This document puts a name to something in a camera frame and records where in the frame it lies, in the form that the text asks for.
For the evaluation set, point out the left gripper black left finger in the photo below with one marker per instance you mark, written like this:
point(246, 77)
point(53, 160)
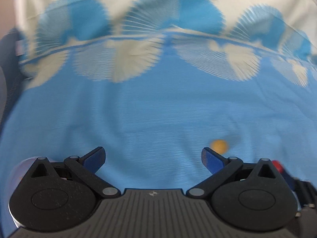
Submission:
point(55, 196)

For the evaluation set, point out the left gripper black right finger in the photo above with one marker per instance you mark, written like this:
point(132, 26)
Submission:
point(249, 196)

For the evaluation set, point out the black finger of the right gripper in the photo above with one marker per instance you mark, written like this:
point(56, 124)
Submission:
point(304, 190)

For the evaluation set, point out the red cherry tomato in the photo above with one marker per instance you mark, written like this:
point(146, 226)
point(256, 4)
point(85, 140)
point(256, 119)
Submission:
point(278, 166)

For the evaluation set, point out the blue denim sofa armrest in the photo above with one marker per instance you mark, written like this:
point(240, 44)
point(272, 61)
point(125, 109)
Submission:
point(11, 76)

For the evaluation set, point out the blue patterned bed sheet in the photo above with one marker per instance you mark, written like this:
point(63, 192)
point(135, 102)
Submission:
point(153, 82)

